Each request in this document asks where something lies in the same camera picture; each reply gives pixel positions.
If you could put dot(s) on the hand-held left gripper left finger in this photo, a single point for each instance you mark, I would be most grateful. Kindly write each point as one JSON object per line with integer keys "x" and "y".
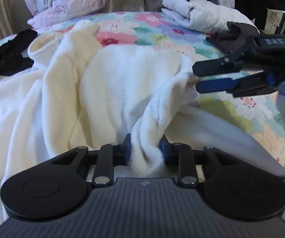
{"x": 127, "y": 151}

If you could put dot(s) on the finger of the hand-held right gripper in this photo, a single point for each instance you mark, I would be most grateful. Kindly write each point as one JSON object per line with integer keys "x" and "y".
{"x": 214, "y": 85}
{"x": 214, "y": 67}

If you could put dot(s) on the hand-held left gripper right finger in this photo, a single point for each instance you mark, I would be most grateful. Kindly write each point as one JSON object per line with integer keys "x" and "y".
{"x": 162, "y": 153}

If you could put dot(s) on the white garment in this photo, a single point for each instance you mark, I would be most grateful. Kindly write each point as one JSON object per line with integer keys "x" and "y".
{"x": 207, "y": 12}

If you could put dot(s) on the dark brown garment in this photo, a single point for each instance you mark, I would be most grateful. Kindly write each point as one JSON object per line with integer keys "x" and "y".
{"x": 239, "y": 34}

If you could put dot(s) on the floral bedsheet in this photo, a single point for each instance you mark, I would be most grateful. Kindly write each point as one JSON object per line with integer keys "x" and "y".
{"x": 137, "y": 34}

